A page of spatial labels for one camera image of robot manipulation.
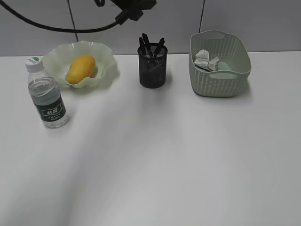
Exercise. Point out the white waste paper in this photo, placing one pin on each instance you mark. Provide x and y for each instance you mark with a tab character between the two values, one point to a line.
202	61

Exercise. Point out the pale green wavy glass plate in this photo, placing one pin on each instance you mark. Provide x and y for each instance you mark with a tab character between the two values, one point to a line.
57	63

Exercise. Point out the black marker pen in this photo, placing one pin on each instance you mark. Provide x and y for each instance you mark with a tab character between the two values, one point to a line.
147	44
143	48
159	47

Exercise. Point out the yellow mango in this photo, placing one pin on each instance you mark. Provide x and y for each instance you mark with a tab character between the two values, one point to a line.
82	67

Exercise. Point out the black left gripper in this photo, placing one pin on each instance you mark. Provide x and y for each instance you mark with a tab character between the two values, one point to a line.
132	9

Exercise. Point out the pale green woven plastic basket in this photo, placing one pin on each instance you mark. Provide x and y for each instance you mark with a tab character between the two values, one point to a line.
232	69

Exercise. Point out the black mesh pen holder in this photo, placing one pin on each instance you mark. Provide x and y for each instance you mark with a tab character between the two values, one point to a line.
152	71

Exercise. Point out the clear water bottle green label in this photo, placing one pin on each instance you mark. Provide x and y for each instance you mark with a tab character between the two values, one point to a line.
45	94

